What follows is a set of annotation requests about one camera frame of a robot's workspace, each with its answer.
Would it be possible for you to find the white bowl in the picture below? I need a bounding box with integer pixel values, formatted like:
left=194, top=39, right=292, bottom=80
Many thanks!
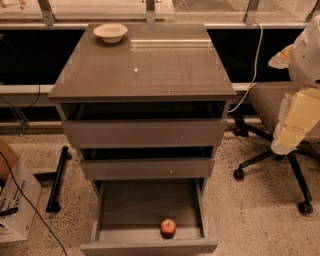
left=93, top=23, right=128, bottom=43

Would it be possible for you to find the grey drawer cabinet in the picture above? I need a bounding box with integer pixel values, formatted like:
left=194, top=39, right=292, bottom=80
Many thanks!
left=48, top=22, right=237, bottom=201

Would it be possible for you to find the grey middle drawer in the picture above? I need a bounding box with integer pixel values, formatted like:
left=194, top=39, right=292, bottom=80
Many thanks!
left=80, top=146, right=214, bottom=180

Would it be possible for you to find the grey office chair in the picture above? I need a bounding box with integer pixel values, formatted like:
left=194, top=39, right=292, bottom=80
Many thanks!
left=233, top=81, right=320, bottom=215

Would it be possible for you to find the brown cardboard box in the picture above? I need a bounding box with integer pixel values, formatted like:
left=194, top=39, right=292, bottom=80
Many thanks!
left=0, top=139, right=19, bottom=182

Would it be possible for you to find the red apple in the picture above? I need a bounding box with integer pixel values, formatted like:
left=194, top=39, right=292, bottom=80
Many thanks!
left=160, top=218, right=177, bottom=238

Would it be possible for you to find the grey top drawer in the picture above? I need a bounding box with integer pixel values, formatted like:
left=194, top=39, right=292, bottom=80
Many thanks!
left=59, top=101, right=226, bottom=149

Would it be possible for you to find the white cable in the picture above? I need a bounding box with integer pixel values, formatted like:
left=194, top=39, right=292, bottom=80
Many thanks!
left=227, top=20, right=264, bottom=114

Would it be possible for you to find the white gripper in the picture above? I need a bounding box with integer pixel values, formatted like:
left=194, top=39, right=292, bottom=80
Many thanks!
left=268, top=15, right=320, bottom=155

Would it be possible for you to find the grey drawer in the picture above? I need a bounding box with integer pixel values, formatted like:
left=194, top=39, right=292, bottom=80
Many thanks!
left=81, top=179, right=217, bottom=256
left=80, top=146, right=214, bottom=180
left=59, top=101, right=226, bottom=149

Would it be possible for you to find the black metal bar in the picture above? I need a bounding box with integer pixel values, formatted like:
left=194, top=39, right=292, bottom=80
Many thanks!
left=46, top=146, right=72, bottom=213

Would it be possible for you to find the grey bottom drawer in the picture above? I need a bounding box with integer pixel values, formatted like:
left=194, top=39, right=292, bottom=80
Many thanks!
left=81, top=179, right=217, bottom=256

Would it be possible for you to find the white cardboard box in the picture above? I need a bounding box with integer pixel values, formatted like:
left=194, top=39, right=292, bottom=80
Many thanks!
left=0, top=159, right=42, bottom=243

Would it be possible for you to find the black floor cable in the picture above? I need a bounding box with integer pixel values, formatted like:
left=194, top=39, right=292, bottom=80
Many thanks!
left=0, top=151, right=69, bottom=256

